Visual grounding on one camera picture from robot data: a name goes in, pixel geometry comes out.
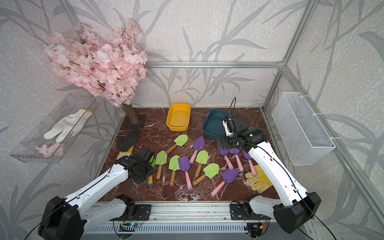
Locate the clear acrylic wall shelf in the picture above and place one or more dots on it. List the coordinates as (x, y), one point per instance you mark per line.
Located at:
(50, 140)

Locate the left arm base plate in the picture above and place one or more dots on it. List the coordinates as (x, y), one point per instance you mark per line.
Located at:
(135, 213)

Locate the yellow dotted work glove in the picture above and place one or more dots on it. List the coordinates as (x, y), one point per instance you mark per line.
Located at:
(260, 182)

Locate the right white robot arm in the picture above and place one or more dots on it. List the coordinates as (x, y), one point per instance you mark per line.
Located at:
(295, 205)

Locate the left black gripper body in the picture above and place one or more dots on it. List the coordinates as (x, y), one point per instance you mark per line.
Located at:
(146, 171)

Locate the black and yellow glove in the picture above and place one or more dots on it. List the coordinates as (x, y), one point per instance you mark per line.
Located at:
(126, 144)

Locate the purple shovel pink handle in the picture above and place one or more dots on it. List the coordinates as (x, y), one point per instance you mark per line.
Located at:
(184, 164)
(249, 159)
(198, 145)
(225, 153)
(228, 177)
(236, 152)

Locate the dark teal storage box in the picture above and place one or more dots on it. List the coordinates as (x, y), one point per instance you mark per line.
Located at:
(213, 125)

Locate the pink cherry blossom tree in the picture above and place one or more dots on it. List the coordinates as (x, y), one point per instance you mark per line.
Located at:
(110, 69)

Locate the white cotton glove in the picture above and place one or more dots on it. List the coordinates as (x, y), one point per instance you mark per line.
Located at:
(68, 126)

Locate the yellow plastic storage box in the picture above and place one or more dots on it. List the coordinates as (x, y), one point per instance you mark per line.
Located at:
(178, 118)

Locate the aluminium front rail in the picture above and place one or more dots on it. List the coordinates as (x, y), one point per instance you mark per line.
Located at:
(171, 213)

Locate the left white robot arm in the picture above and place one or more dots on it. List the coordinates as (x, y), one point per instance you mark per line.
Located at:
(71, 217)

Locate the white wire mesh basket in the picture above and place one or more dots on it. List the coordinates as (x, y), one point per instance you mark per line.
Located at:
(302, 133)

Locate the green shovel wooden handle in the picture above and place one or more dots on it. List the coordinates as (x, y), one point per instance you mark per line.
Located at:
(201, 159)
(179, 142)
(210, 171)
(161, 159)
(174, 166)

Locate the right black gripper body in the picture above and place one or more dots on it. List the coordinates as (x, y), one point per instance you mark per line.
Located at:
(227, 142)

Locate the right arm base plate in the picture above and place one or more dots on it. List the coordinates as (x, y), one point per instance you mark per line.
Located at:
(244, 212)

